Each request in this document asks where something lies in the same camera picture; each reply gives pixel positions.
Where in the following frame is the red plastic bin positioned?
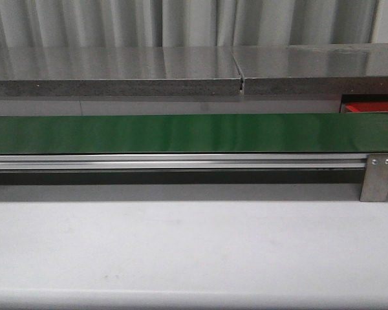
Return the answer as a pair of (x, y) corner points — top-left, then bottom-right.
(342, 101), (388, 112)

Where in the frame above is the steel conveyor support bracket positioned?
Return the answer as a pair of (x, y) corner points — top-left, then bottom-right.
(360, 153), (388, 202)

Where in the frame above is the grey stone slab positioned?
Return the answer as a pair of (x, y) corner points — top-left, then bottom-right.
(232, 43), (388, 95)
(0, 47), (242, 97)

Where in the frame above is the right grey stone slab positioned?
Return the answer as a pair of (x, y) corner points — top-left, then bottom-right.
(232, 43), (388, 95)

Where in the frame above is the left grey stone slab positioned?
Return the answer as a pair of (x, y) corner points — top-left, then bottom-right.
(0, 47), (242, 97)

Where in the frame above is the aluminium conveyor side rail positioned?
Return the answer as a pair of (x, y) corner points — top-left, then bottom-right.
(0, 153), (367, 171)

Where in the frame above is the green conveyor belt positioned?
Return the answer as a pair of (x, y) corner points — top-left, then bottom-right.
(0, 112), (388, 154)

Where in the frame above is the grey pleated curtain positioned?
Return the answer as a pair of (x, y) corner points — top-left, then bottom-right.
(0, 1), (378, 48)

